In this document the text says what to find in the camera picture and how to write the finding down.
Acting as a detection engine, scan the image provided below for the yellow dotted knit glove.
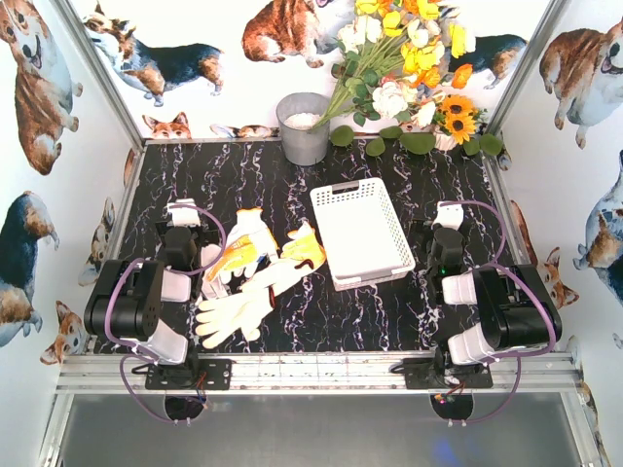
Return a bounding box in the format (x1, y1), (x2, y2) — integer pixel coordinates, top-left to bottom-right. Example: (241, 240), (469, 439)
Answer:
(204, 231), (278, 284)

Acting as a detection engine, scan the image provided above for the white plastic storage basket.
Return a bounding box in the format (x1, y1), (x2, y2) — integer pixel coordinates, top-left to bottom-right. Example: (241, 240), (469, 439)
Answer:
(310, 177), (416, 292)

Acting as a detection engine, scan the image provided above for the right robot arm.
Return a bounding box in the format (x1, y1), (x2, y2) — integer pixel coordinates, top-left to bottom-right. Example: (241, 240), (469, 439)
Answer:
(417, 221), (563, 367)

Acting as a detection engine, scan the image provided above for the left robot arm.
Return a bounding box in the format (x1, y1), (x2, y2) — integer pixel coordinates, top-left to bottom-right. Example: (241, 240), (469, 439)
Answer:
(84, 221), (224, 365)

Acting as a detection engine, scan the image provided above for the white knit glove left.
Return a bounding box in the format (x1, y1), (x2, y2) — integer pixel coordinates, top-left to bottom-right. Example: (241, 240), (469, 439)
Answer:
(201, 244), (229, 300)

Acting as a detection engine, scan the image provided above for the white knit glove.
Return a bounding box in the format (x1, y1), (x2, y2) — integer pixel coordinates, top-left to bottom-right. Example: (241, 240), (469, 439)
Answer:
(201, 244), (229, 300)
(226, 207), (278, 257)

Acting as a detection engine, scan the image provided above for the white knit glove upper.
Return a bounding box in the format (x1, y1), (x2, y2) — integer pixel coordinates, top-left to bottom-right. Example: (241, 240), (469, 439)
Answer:
(226, 207), (278, 257)

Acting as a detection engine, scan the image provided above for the cream leather glove front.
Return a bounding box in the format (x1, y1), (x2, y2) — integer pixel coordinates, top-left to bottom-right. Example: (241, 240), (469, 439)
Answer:
(196, 287), (275, 349)

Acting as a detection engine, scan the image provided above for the cream leather glove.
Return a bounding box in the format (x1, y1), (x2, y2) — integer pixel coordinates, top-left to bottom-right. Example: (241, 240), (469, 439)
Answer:
(241, 259), (313, 295)
(196, 287), (275, 349)

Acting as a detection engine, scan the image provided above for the cream leather glove rear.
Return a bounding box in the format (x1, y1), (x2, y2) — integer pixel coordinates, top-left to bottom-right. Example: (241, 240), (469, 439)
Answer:
(241, 259), (313, 295)

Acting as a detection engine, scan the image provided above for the sunflower pot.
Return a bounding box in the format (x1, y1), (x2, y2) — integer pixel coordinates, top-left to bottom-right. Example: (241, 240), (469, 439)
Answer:
(432, 94), (488, 151)

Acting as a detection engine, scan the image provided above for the grey metal bucket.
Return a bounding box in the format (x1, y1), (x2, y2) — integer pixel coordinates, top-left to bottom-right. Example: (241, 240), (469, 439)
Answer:
(275, 92), (330, 166)

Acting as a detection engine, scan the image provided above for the artificial flower bouquet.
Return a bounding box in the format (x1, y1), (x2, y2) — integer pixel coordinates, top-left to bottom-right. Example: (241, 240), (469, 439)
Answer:
(318, 1), (476, 128)

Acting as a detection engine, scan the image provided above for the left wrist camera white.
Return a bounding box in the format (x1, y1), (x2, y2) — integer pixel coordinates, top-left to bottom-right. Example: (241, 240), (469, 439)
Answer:
(166, 198), (201, 227)

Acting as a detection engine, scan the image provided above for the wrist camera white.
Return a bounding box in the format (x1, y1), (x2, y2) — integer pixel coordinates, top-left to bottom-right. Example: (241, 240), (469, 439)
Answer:
(432, 200), (464, 231)
(166, 198), (201, 227)

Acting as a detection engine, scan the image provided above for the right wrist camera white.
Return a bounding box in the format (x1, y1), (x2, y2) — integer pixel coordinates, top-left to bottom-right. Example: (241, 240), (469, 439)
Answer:
(432, 200), (464, 231)

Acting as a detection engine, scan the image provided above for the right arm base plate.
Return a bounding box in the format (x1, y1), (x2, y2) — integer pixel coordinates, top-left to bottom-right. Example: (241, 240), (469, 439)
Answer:
(402, 359), (494, 389)

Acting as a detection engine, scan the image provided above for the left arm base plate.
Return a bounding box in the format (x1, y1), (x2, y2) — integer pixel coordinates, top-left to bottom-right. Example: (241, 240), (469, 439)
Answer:
(145, 359), (233, 390)

